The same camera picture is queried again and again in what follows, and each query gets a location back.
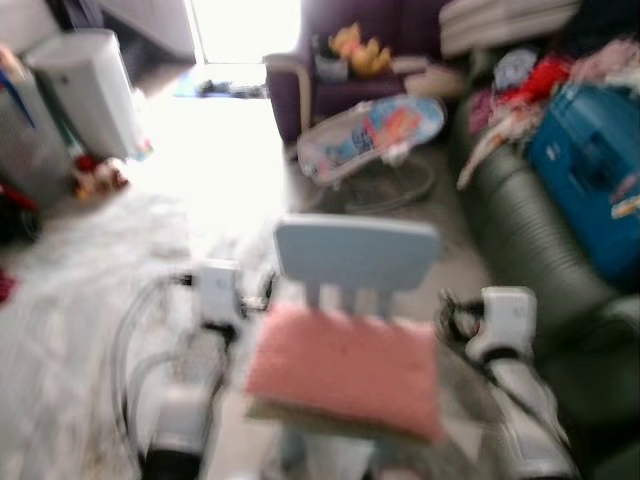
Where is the pink fluffy pillow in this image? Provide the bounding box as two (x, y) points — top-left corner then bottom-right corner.
(243, 303), (448, 443)

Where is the green leather sofa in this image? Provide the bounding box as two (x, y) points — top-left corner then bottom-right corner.
(450, 95), (640, 480)

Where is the light blue plastic chair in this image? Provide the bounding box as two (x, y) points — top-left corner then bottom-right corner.
(272, 213), (443, 313)

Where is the colourful baby bouncer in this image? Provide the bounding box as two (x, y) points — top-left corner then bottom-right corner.
(295, 93), (448, 214)

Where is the blue hard suitcase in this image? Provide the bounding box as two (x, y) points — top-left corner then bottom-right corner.
(525, 83), (640, 293)

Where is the grey patterned rug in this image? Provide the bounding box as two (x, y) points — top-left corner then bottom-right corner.
(0, 190), (301, 480)

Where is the red small toy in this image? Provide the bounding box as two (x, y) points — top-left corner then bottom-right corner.
(70, 153), (131, 201)

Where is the blue door mat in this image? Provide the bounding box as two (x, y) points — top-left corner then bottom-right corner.
(175, 75), (267, 100)

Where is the grey small container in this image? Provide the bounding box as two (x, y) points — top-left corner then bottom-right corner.
(314, 50), (350, 84)

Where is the red garment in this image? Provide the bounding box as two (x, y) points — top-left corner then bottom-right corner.
(497, 55), (573, 106)

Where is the yellow plush toy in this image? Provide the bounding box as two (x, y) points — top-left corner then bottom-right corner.
(328, 22), (393, 79)

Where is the red black bag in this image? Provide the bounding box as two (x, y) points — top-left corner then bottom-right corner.
(0, 180), (43, 247)

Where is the white air purifier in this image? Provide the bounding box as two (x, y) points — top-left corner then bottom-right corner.
(25, 28), (153, 163)

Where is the grey fabric bin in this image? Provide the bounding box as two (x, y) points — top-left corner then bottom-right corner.
(0, 60), (73, 206)

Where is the purple armchair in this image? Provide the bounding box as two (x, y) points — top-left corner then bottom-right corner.
(263, 0), (471, 144)

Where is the pink clothing heap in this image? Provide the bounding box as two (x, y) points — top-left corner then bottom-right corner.
(570, 38), (640, 87)

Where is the white folded bedding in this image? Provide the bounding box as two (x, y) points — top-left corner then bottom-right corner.
(438, 0), (583, 58)

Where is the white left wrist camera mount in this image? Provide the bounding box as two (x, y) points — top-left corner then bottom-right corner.
(193, 260), (244, 329)

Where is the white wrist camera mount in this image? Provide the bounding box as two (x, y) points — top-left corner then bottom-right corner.
(466, 286), (538, 363)
(193, 260), (244, 329)

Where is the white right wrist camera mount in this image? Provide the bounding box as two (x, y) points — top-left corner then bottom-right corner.
(466, 286), (538, 363)

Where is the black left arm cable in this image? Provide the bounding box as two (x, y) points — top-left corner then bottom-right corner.
(108, 272), (201, 471)

